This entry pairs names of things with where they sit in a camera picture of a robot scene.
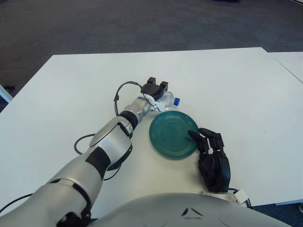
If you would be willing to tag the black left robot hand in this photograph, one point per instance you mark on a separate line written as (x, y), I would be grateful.
(151, 89)

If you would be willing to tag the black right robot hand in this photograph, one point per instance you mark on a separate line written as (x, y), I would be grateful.
(217, 170)

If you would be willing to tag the clear bottle with blue cap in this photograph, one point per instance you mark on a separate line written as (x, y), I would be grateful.
(169, 99)

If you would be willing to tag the green round plate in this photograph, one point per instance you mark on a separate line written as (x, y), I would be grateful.
(170, 134)

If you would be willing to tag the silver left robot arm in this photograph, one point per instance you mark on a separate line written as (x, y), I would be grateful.
(111, 142)

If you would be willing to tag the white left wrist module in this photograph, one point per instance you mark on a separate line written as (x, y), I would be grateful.
(159, 106)

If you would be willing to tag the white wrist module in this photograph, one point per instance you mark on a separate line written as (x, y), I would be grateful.
(159, 106)
(240, 196)

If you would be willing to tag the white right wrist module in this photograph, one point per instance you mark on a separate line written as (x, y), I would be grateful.
(240, 196)

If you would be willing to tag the grey robot torso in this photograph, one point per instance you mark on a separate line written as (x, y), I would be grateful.
(165, 210)

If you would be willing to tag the black table foot with caster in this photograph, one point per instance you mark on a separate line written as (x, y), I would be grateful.
(301, 208)

